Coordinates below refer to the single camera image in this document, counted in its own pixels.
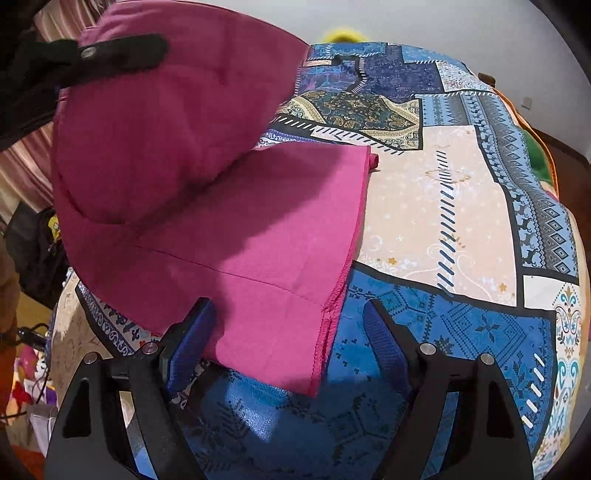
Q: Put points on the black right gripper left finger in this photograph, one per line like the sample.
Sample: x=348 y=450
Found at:
x=89 y=439

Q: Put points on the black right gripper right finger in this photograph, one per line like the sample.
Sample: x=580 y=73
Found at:
x=487 y=439

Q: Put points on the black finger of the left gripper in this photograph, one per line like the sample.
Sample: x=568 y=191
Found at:
x=34 y=73

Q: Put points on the pink pants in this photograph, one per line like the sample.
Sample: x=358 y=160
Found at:
x=165 y=193

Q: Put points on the striped pink curtain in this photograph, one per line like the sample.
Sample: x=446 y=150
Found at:
x=25 y=166

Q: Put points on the patchwork blue bed sheet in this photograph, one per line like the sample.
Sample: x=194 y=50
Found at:
x=461 y=243

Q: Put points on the orange floral blanket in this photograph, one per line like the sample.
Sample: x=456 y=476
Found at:
x=570 y=174

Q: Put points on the yellow plush pillow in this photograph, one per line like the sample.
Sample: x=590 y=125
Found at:
x=344 y=35

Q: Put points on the wooden nightstand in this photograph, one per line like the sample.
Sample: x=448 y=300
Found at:
x=487 y=79

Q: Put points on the wall socket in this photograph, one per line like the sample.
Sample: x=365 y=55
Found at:
x=526 y=102

